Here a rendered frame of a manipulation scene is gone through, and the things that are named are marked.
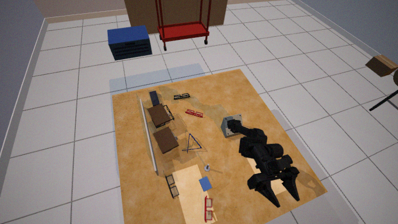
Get red glasses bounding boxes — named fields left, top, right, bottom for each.
left=205, top=196, right=212, bottom=222
left=185, top=109, right=203, bottom=117

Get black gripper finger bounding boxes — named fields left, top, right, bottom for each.
left=282, top=174, right=300, bottom=202
left=255, top=181, right=280, bottom=208

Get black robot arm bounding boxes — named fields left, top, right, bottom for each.
left=227, top=119, right=293, bottom=172

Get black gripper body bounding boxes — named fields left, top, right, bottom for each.
left=247, top=154, right=300, bottom=190

